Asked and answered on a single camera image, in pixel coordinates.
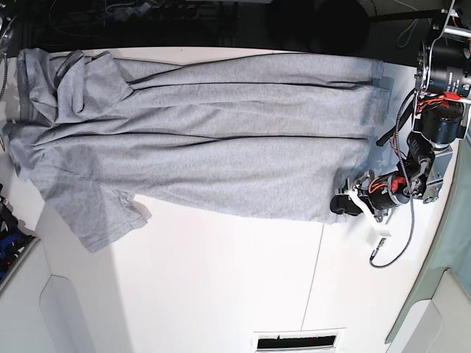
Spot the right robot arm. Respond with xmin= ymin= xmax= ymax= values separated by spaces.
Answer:
xmin=1 ymin=16 xmax=16 ymax=100

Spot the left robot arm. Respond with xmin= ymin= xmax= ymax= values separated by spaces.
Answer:
xmin=330 ymin=1 xmax=470 ymax=222

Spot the blue black clutter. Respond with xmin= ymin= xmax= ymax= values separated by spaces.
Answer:
xmin=0 ymin=196 xmax=32 ymax=280

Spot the braided camera cable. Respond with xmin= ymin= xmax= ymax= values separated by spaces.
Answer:
xmin=369 ymin=139 xmax=419 ymax=269

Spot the grey white side bin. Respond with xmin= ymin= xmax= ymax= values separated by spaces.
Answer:
xmin=387 ymin=270 xmax=470 ymax=353

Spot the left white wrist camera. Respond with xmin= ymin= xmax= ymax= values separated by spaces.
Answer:
xmin=366 ymin=224 xmax=392 ymax=249

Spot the grey t-shirt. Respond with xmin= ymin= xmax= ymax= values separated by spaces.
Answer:
xmin=3 ymin=49 xmax=389 ymax=252

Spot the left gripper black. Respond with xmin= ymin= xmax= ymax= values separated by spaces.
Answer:
xmin=330 ymin=171 xmax=410 ymax=223

